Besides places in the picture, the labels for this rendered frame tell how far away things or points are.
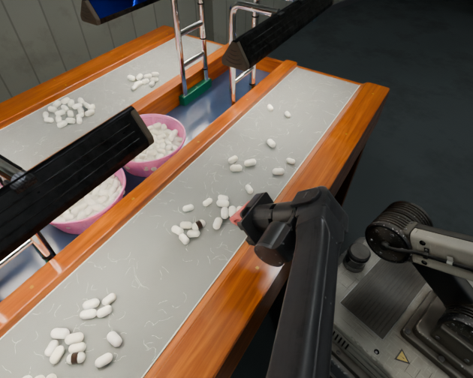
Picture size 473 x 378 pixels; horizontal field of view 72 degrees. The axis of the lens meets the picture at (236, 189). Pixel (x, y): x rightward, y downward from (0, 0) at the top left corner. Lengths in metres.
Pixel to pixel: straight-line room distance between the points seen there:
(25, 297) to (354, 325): 0.86
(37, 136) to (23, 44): 1.42
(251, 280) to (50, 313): 0.45
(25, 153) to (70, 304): 0.61
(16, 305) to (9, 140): 0.67
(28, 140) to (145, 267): 0.69
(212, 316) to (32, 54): 2.31
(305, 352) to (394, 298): 0.83
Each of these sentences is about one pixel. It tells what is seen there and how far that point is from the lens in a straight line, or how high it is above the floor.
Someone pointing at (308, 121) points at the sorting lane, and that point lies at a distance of 1.28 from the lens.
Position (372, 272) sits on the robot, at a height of 0.48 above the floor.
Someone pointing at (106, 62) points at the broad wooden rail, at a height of 0.76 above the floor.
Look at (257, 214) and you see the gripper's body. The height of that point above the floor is 0.94.
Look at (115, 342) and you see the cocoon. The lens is 0.76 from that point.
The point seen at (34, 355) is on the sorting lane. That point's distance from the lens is 0.84.
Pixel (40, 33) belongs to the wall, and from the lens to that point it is 2.71.
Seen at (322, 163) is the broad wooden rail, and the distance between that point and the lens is 1.06.
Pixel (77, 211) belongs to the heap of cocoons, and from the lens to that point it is 1.02.
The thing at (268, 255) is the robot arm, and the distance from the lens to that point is 0.58.
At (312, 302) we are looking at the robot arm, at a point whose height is 1.09.
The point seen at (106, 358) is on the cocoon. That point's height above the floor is 0.76.
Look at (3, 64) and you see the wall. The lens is 2.71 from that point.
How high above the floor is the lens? 1.45
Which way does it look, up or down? 47 degrees down
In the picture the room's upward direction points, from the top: 1 degrees clockwise
